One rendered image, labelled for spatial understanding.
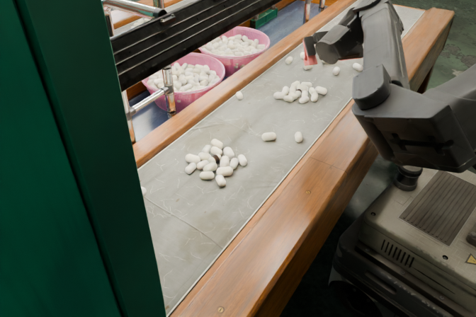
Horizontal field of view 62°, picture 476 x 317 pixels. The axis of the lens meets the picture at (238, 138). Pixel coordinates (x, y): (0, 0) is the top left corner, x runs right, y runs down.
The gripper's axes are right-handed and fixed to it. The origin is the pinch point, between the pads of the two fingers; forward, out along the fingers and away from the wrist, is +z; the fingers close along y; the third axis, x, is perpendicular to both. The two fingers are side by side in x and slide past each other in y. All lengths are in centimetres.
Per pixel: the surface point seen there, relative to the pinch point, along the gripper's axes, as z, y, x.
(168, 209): -2, -45, -29
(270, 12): 70, 18, 54
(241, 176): 1.4, -26.9, -25.1
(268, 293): -19, -31, -47
